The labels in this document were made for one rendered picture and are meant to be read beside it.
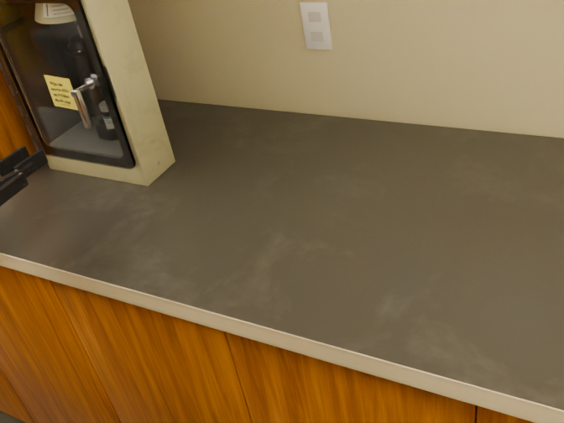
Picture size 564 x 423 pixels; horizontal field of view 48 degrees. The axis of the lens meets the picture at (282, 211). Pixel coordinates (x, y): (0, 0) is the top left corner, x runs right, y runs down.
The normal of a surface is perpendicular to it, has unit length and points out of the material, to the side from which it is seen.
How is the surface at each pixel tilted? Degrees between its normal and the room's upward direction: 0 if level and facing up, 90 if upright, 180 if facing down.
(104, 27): 90
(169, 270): 0
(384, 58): 90
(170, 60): 90
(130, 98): 90
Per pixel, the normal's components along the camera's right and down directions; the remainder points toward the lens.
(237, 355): -0.46, 0.58
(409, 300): -0.15, -0.80
